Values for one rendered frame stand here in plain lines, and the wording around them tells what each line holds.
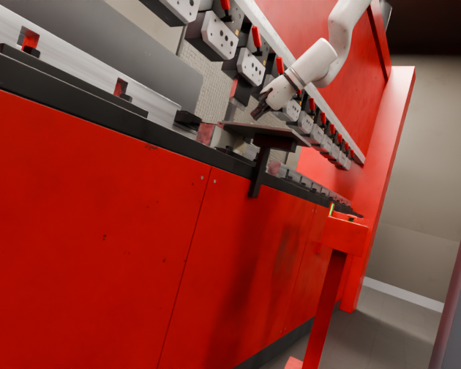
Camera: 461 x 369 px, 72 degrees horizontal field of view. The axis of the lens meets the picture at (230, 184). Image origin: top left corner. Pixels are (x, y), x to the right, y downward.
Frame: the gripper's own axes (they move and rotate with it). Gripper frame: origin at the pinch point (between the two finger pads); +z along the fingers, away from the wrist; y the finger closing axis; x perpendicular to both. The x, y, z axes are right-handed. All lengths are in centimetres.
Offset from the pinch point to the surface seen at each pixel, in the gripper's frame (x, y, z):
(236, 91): -9.1, 5.3, 0.5
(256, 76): -11.5, 0.9, -7.7
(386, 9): -112, -183, -114
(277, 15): -28.4, -2.9, -27.1
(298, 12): -35, -18, -35
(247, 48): -15.3, 10.0, -11.8
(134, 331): 48, 39, 47
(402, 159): -42, -389, -61
